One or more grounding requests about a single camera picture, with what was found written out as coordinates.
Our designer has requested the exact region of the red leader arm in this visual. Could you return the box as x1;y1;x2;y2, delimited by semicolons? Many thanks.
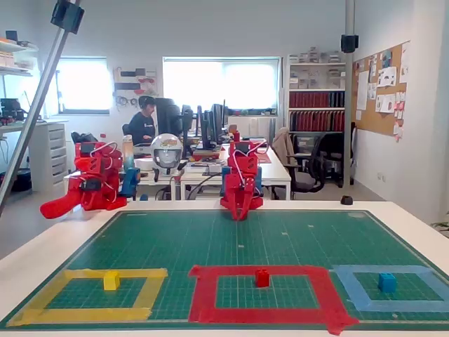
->
39;140;128;220

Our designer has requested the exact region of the red tape square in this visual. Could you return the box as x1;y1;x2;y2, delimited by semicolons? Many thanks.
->
187;265;361;336

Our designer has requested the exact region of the yellow lego brick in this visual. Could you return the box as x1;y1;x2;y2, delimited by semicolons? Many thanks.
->
103;270;121;291

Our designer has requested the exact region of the blue lego brick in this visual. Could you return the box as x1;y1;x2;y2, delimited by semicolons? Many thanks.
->
377;272;397;293

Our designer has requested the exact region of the yellow tape square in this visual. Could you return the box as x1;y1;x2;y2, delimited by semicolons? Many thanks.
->
6;267;168;327

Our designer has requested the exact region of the blue tape square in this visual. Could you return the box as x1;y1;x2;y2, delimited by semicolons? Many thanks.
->
328;264;449;312

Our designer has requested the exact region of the stack of books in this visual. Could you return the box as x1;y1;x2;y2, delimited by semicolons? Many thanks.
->
184;149;228;176

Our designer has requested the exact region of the red folder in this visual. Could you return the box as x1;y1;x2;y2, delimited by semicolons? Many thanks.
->
257;139;274;164

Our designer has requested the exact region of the chair with beige jacket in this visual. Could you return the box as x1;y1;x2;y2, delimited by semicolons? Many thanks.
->
272;126;302;201

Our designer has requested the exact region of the black computer monitor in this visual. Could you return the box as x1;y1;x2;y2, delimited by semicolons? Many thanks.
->
210;99;229;143
196;105;215;150
180;104;195;155
155;97;183;136

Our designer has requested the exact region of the white helmet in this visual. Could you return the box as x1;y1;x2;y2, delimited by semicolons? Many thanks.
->
150;133;182;176

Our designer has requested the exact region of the green cutting mat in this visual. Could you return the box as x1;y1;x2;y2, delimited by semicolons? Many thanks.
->
0;209;449;331

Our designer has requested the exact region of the black office chair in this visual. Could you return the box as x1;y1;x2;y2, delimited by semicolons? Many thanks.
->
290;132;347;193

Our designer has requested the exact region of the wide bright window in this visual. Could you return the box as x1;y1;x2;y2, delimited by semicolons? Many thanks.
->
162;55;282;116

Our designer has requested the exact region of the colourful drink bottle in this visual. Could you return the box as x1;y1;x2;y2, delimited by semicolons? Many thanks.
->
122;135;136;173

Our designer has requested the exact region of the seated person dark shirt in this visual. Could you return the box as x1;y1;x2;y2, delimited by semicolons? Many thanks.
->
128;95;157;145

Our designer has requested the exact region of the white shelf unit with binders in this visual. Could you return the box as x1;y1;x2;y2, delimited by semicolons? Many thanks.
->
286;53;348;134

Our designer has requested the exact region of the grey vertical pole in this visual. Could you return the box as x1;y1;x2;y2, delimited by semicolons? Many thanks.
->
344;0;356;189

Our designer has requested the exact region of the black bag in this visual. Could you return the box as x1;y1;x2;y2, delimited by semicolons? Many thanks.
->
71;131;99;144

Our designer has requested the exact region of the cork pin board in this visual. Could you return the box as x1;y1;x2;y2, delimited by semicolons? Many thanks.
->
351;39;412;143

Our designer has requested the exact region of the small bright window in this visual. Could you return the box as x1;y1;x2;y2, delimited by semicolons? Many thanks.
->
55;57;112;116

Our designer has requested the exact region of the white drawer cabinet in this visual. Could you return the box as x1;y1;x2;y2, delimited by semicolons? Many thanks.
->
27;119;70;193

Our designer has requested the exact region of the green plant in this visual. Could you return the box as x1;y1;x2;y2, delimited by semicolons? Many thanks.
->
430;210;449;240

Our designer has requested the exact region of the white servo cable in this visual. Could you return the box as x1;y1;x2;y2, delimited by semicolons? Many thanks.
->
232;139;270;187

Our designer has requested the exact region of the wall tool panel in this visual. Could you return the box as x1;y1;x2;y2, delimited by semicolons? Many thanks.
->
112;66;159;112

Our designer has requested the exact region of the black pole bracket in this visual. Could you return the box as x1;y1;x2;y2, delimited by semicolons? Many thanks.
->
340;34;360;55
50;0;86;36

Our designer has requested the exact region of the wall shelf with boxes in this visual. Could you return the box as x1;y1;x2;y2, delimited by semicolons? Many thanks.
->
0;29;40;77

